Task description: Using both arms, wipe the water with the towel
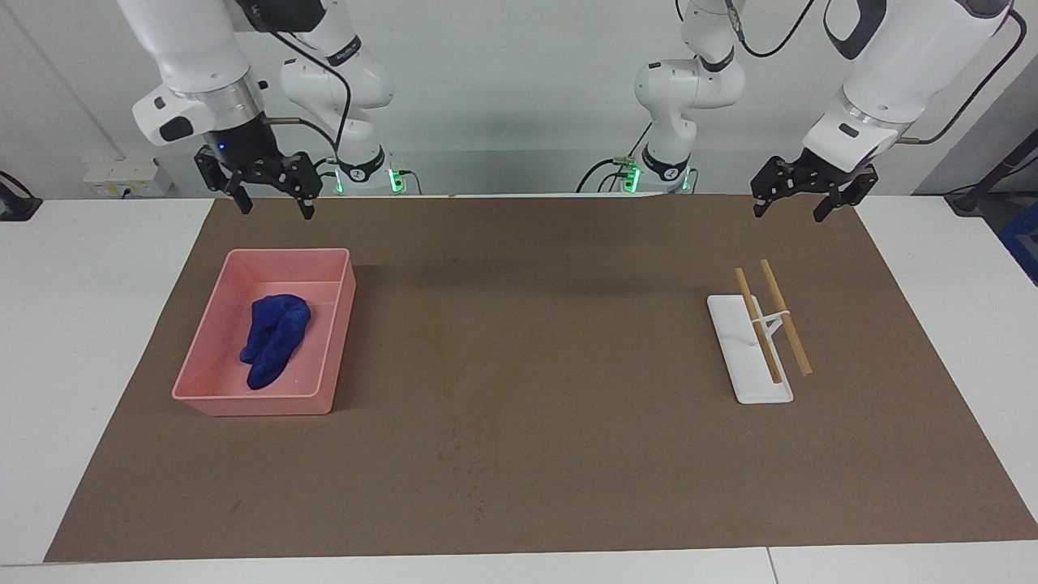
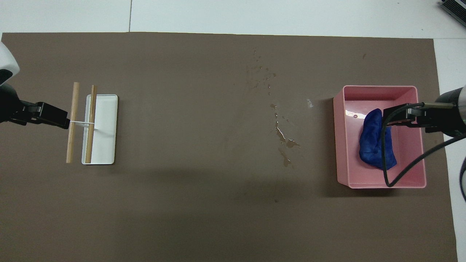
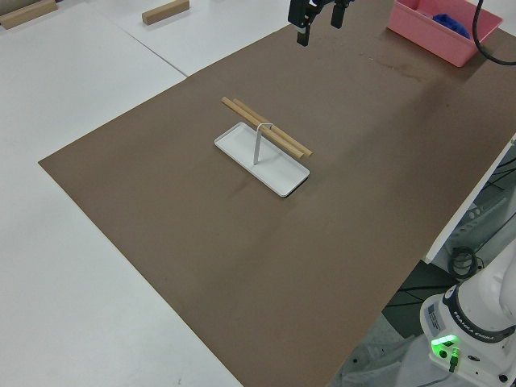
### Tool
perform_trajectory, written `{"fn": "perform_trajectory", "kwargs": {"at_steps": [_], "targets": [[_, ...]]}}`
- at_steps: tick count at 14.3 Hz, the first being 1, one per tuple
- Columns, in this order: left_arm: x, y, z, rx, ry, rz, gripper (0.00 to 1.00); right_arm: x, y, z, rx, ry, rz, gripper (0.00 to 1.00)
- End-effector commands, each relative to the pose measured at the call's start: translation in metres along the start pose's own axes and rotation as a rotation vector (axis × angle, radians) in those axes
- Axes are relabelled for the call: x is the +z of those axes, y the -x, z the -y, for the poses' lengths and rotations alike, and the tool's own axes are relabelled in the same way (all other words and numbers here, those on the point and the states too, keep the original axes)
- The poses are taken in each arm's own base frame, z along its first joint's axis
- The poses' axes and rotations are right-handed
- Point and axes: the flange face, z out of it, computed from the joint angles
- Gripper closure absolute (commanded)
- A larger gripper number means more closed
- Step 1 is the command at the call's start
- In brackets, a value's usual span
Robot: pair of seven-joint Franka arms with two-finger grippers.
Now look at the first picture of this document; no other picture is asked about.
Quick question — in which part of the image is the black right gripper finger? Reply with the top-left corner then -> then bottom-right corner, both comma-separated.
194,147 -> 251,216
259,151 -> 322,221

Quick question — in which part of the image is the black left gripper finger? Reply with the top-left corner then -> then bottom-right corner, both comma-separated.
750,157 -> 804,221
813,170 -> 880,225

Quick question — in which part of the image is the blue towel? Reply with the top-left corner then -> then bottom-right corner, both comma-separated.
239,294 -> 313,391

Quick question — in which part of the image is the white power socket box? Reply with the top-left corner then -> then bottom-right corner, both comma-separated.
83,158 -> 174,198

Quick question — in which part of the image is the wooden rack rod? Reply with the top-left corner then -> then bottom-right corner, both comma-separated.
735,268 -> 783,384
759,259 -> 813,377

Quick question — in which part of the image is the black stand leg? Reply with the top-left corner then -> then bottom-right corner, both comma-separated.
945,130 -> 1038,216

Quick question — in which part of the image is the blue crate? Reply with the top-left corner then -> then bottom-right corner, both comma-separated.
997,203 -> 1038,286

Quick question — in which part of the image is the pink plastic bin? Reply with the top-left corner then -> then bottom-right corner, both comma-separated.
171,248 -> 357,417

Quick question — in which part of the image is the brown table mat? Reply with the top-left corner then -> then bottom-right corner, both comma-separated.
45,195 -> 1038,563

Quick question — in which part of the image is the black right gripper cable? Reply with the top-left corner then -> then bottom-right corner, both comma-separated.
243,0 -> 354,159

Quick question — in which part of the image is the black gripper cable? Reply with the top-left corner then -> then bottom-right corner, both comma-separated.
243,0 -> 354,159
726,0 -> 1029,147

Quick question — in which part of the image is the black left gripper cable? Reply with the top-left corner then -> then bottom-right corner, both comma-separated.
726,0 -> 1029,147

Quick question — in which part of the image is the black left arm base cable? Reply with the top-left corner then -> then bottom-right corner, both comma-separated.
576,122 -> 654,194

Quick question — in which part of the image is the black clamp mount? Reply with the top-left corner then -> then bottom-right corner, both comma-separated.
0,170 -> 43,221

